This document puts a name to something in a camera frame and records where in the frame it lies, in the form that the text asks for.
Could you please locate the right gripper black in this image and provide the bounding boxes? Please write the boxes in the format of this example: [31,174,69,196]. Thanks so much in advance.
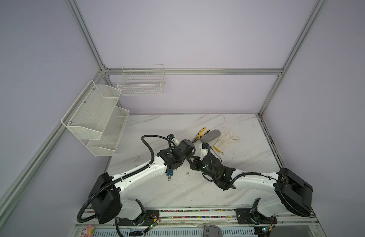
[187,155,217,180]

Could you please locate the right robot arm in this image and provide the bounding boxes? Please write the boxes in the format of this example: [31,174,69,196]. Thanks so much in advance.
[188,154,313,225]

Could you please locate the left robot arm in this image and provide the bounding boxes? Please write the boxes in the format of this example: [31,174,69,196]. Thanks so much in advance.
[76,134,196,224]

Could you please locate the yellow black pliers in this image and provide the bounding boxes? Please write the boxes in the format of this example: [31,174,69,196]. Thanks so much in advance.
[192,127,210,143]

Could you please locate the grey device at front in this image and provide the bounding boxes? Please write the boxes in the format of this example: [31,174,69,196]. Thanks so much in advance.
[203,225,223,237]

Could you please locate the lower white mesh shelf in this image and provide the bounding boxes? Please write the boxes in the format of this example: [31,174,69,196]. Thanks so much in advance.
[87,106,130,157]

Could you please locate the white mesh shelf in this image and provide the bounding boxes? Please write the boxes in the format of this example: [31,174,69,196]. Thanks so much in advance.
[61,81,121,140]
[87,106,130,157]

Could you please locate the upper white mesh shelf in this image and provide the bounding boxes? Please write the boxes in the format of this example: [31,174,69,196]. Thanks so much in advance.
[61,81,121,140]

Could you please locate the pink toy object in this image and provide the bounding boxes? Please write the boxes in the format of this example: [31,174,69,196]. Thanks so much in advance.
[80,225,95,237]

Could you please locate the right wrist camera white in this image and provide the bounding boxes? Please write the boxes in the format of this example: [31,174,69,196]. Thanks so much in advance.
[199,143,211,161]

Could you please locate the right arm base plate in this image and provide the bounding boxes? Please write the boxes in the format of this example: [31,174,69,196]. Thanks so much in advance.
[235,197,277,225]

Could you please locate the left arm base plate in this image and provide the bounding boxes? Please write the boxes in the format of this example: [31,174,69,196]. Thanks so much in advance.
[117,209,160,226]

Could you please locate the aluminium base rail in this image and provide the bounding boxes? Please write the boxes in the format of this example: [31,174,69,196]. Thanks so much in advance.
[71,207,325,237]

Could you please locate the white wire basket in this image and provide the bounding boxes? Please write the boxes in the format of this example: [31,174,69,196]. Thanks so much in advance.
[117,64,165,96]

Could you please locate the aluminium frame profile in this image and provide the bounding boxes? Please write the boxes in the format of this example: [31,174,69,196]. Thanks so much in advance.
[0,1,327,226]

